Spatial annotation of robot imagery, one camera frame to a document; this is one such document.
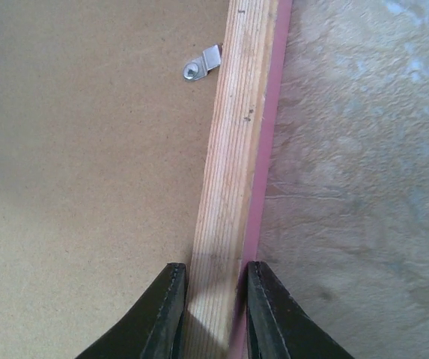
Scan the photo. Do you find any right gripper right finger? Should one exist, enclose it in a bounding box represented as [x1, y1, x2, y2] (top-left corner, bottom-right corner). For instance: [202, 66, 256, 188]
[247, 261, 352, 359]

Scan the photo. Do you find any brown cardboard backing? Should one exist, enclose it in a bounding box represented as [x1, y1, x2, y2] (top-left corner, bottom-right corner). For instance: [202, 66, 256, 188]
[0, 1, 228, 358]

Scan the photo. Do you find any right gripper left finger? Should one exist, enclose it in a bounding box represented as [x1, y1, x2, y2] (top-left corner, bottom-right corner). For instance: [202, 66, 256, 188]
[78, 263, 186, 359]

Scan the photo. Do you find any pink picture frame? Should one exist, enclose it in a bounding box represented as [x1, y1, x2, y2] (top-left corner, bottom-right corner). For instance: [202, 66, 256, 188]
[183, 1, 292, 358]

